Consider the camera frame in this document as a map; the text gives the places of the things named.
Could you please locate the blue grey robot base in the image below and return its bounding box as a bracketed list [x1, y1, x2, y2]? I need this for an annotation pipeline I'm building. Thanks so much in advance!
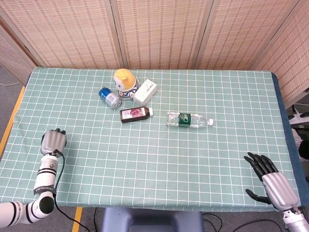
[100, 207, 205, 232]

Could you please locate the bamboo folding screen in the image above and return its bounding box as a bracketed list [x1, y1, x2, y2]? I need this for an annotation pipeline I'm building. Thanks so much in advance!
[0, 0, 309, 108]

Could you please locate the clear water bottle green label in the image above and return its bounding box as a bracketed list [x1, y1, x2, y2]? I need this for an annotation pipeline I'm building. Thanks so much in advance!
[166, 111, 214, 128]

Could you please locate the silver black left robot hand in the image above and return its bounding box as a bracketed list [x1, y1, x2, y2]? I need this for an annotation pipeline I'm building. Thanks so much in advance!
[40, 128, 67, 158]

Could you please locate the dark blue table cover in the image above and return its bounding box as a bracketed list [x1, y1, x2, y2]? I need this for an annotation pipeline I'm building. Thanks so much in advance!
[270, 72, 309, 185]

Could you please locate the green checked tablecloth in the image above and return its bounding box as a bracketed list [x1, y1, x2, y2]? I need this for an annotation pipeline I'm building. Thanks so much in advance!
[0, 67, 301, 213]

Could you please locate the blue silver drink can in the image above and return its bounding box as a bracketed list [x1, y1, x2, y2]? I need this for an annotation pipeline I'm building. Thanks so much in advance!
[98, 87, 123, 109]

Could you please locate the white cardboard box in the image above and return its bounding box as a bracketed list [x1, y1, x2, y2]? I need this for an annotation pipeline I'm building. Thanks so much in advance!
[133, 79, 158, 105]

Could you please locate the dark juice bottle white cap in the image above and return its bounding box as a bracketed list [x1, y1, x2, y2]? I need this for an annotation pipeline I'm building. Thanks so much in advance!
[120, 107, 154, 124]

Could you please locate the yellow striped plush toy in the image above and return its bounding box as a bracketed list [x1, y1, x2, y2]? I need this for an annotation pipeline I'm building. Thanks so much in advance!
[113, 68, 140, 100]

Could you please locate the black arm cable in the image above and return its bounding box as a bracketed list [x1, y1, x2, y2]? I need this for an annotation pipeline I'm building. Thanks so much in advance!
[53, 149, 93, 232]

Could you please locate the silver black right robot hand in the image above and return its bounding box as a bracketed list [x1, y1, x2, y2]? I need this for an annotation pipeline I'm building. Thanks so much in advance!
[243, 152, 300, 212]

